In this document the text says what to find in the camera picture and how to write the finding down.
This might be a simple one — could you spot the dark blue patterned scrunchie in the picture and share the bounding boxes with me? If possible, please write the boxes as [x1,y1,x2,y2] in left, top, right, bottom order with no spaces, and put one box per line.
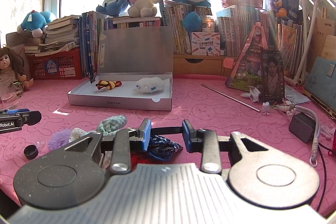
[147,135,183,161]

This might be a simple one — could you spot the red knitted scrunchie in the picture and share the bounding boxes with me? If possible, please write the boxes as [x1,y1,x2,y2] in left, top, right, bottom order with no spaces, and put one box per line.
[130,151,156,170]

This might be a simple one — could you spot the black round small jar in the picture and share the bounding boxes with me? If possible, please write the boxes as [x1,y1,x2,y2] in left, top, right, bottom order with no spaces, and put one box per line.
[23,144,39,160]

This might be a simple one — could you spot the green checked fabric scrunchie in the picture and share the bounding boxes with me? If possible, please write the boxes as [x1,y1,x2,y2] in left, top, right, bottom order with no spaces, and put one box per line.
[68,115,128,142]

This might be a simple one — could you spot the white fluffy scrunchie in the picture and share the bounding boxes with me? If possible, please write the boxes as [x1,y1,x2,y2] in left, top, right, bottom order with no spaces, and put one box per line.
[136,77,165,94]

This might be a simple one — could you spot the purple fluffy scrunchie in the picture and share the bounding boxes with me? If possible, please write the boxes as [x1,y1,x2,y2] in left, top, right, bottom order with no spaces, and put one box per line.
[48,129,71,151]

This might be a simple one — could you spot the yellow red crochet scrunchie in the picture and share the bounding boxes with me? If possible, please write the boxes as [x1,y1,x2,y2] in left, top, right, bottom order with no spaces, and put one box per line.
[96,80,122,90]

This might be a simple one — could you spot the clear glass mug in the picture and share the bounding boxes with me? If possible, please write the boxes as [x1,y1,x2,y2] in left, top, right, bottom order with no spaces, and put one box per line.
[0,77,19,110]

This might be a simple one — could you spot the pink rabbit print mat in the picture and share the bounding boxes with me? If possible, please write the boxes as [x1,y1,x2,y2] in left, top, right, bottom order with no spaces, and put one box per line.
[0,74,336,217]

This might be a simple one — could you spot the brown haired doll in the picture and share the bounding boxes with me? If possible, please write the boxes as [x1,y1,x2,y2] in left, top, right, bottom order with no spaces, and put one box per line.
[1,47,34,91]

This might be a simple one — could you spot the metal rod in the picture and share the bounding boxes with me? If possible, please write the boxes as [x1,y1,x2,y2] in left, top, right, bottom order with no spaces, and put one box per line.
[201,84,261,113]

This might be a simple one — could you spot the silver open cardboard box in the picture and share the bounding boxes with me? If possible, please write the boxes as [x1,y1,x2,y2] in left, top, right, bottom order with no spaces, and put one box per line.
[68,27,174,111]

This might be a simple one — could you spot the wooden drawer shelf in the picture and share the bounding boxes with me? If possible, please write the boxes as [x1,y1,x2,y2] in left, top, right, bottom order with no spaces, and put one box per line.
[173,54,237,77]

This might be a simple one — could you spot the white origami paper figure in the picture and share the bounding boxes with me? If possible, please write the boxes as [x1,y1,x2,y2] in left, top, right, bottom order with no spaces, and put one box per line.
[240,86,261,102]

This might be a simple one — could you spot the pink triangular toy house box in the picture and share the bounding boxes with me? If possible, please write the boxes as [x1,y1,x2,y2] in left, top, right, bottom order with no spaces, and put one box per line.
[226,21,268,92]

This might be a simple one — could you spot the stack of books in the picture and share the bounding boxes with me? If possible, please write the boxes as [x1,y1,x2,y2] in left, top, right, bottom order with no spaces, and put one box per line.
[23,15,80,56]

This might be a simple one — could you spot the blue cat plush toy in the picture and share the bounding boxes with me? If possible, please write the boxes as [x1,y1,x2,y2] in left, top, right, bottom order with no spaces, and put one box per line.
[17,10,56,38]

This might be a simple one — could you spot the white pencil print box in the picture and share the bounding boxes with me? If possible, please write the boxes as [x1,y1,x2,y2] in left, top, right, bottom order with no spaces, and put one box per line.
[191,32,221,56]

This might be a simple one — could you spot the black smartphone standing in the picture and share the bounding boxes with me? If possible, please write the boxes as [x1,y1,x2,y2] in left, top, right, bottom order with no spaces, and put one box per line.
[261,50,285,105]

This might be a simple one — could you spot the black power adapter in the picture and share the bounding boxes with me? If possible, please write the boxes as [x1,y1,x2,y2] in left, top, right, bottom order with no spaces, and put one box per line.
[289,113,315,143]

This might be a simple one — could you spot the blue stitch plush toy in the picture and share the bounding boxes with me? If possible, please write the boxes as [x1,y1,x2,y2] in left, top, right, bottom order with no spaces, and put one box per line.
[96,0,130,16]

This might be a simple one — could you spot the blue notebook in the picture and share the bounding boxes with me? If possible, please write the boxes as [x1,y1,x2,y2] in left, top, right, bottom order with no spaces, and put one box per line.
[304,57,336,109]

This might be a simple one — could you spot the white cable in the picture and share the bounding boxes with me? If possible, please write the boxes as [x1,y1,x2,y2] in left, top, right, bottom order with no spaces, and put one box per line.
[284,105,336,167]

